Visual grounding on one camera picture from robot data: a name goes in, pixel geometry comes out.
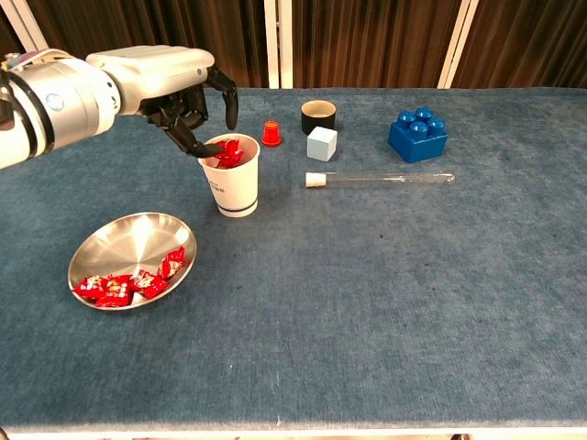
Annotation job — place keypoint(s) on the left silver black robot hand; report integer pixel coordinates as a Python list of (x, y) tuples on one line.
[(156, 69)]

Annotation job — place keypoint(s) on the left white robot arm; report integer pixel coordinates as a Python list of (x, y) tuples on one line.
[(59, 105)]

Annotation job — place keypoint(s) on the white paper cup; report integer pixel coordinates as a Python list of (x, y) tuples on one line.
[(236, 188)]

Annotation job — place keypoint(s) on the round steel plate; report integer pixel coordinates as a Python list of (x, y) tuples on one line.
[(133, 234)]

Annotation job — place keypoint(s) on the small red cap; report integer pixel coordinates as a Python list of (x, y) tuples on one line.
[(271, 135)]

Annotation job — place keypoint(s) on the black roll beige inside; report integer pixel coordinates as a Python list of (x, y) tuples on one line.
[(316, 124)]

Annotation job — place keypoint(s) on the light blue cube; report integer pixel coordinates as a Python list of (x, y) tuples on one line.
[(321, 144)]

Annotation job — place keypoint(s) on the glass test tube white stopper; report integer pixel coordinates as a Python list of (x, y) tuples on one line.
[(380, 179)]

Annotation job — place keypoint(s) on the blue building block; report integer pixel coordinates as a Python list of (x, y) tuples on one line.
[(417, 142)]

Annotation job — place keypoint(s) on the blue felt table cover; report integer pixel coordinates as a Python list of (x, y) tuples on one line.
[(367, 298)]

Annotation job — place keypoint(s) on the white frame post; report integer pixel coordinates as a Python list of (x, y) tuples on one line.
[(271, 46), (456, 46), (286, 46), (28, 23)]

